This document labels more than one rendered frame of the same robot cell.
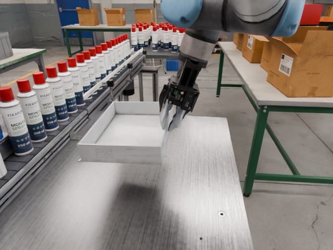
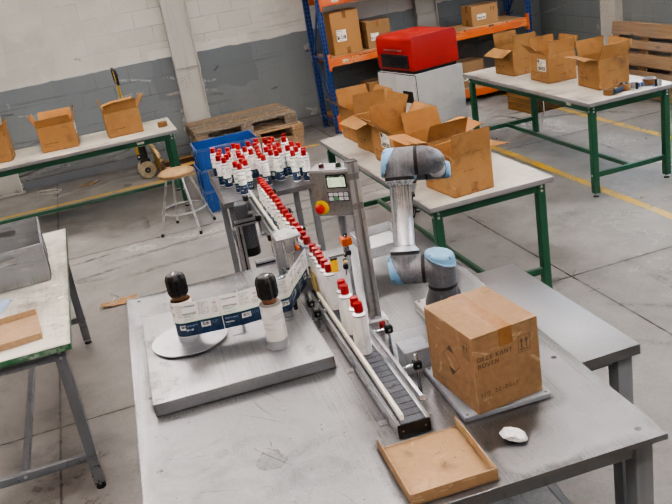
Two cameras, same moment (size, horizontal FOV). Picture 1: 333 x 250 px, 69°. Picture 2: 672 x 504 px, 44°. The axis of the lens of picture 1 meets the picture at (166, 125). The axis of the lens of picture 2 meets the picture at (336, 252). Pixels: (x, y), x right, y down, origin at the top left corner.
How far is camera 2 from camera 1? 3.28 m
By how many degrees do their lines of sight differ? 19
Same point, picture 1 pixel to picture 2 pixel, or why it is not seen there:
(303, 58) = (456, 159)
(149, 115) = (375, 234)
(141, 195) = not seen: hidden behind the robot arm
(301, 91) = (465, 189)
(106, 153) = (381, 250)
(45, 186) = not seen: hidden behind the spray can
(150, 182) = not seen: hidden behind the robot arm
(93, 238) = (394, 288)
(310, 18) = (442, 52)
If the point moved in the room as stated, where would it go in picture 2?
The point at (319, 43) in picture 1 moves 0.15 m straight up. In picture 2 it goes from (464, 143) to (461, 117)
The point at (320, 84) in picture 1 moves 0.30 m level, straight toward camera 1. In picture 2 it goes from (479, 177) to (477, 194)
